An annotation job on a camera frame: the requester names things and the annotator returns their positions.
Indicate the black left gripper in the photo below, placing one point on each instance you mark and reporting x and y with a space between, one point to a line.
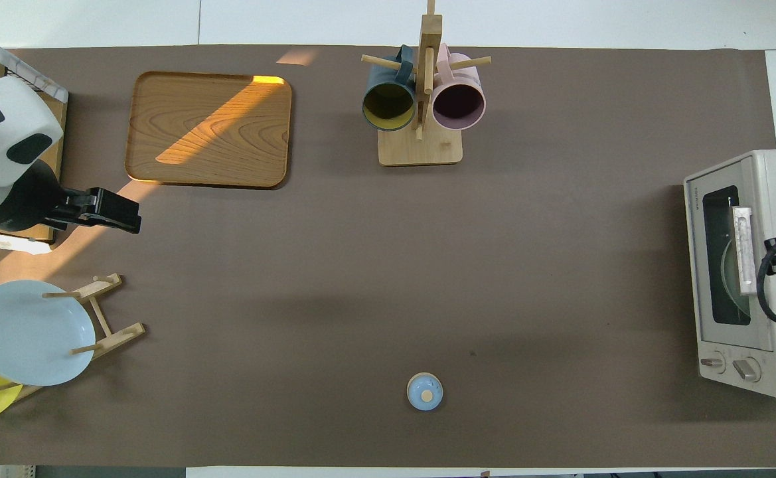
26 199

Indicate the teal round plate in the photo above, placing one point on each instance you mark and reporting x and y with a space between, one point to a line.
731 279

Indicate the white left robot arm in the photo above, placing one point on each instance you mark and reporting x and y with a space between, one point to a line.
2 126

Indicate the light wooden plate rack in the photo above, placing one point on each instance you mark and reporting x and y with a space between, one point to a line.
112 332

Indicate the brown wooden tray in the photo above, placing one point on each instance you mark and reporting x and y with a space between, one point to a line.
208 133

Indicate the light blue plate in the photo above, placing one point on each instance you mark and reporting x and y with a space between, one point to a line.
29 332

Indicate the white checked cloth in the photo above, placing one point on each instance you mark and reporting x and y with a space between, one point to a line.
26 73

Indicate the brown table mat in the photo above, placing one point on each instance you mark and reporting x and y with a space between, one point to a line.
361 265

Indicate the dark blue mug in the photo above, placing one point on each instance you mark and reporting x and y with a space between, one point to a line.
388 106

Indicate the light wooden mug rack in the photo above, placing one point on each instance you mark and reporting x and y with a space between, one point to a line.
421 149

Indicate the pink mug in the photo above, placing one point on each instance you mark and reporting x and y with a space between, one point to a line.
459 103

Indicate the small blue dome bell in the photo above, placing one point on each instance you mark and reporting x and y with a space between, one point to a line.
424 392

